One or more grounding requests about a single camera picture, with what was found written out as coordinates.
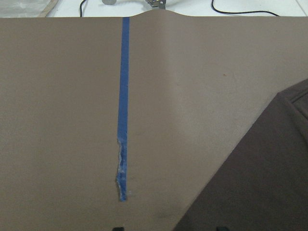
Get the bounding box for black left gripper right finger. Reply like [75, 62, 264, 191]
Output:
[216, 227, 227, 231]

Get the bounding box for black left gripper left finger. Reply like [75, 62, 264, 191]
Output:
[114, 227, 123, 231]

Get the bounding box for dark brown t-shirt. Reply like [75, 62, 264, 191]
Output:
[175, 80, 308, 231]

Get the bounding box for torn blue tape line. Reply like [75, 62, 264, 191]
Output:
[116, 17, 130, 202]

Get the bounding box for metal clamp at edge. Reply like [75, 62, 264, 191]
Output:
[145, 0, 166, 9]

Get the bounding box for black cable on table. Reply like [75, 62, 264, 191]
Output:
[211, 0, 281, 17]

